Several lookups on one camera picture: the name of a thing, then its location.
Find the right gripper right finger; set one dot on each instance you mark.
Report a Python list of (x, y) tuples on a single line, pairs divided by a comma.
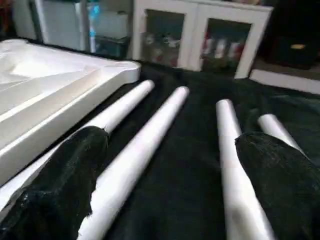
[(285, 190)]

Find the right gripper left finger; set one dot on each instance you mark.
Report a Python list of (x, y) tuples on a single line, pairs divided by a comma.
[(60, 190)]

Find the white plastic table top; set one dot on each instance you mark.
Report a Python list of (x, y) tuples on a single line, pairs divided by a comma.
[(45, 90)]

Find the white plastic table leg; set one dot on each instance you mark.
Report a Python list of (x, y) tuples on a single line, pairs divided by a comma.
[(125, 102), (277, 130), (140, 155), (235, 175)]

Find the white glass front fridge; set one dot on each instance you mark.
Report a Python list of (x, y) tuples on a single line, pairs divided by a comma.
[(60, 22)]

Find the white glass door cabinet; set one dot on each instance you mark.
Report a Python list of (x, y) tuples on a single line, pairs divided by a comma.
[(192, 15)]

